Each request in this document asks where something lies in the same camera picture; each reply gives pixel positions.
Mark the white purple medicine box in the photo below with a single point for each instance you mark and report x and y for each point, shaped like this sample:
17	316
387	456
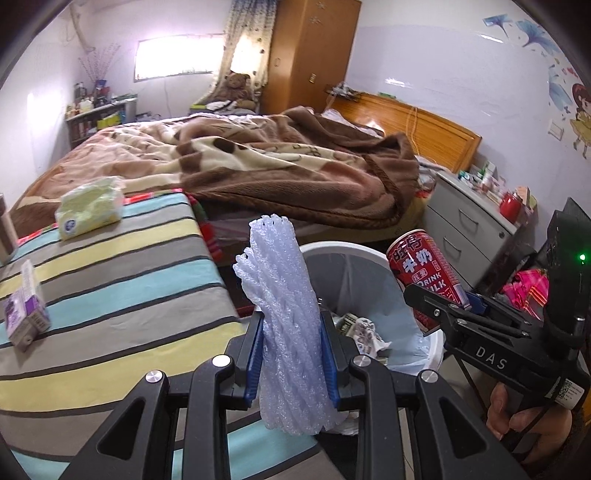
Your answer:
31	289

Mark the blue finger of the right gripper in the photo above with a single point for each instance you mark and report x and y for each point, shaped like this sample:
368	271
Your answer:
479	305

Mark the red mug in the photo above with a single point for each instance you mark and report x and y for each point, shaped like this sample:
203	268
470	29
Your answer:
511	206

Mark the green tissue pack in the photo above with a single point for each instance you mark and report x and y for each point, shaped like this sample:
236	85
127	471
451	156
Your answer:
90	207

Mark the dried branch bouquet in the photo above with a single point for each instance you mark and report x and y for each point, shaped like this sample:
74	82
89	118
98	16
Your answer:
97	62

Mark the grey drawer nightstand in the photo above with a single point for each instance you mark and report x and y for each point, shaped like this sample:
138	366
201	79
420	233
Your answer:
467	227

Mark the person's right hand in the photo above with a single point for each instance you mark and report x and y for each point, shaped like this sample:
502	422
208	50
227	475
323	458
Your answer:
553	428

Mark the girl wall sticker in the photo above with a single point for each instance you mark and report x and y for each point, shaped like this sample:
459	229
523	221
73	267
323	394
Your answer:
581	123

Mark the floral curtain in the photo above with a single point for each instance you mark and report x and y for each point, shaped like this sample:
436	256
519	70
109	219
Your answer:
248	34

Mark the wooden bed headboard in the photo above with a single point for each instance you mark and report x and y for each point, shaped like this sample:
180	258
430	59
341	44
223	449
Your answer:
433	137

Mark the cluttered wall shelf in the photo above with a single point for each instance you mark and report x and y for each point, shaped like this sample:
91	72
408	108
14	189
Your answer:
96	111

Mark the white foam net sleeve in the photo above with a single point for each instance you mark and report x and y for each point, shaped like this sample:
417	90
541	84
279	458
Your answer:
293	396

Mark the pink plaid cloth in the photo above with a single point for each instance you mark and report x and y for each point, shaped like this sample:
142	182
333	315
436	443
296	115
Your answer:
528	291

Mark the blue leaf wall sticker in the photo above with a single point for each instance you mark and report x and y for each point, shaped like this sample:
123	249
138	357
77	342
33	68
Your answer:
524	32

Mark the printed paper snack bag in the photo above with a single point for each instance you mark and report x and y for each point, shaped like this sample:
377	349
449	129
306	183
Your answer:
364	333

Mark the white round trash bin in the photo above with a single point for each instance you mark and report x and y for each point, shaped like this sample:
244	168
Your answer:
354	280

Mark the red milk drink can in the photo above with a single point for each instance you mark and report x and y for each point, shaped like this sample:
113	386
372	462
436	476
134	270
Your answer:
415	259

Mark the striped table cloth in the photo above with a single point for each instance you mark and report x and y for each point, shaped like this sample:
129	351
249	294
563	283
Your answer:
139	295

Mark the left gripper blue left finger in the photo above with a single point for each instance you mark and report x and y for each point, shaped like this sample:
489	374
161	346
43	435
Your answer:
246	352

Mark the purple blueberry milk carton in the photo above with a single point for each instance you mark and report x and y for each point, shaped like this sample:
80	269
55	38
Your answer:
26	317

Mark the brown fleece blanket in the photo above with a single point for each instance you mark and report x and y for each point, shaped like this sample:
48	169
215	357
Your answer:
296	164

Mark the brown teddy bear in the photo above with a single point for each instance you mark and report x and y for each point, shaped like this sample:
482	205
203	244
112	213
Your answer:
236	89

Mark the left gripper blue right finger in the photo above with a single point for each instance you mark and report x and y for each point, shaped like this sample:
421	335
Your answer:
338	351

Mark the wooden wardrobe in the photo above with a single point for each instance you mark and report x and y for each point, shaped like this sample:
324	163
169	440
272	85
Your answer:
309	52

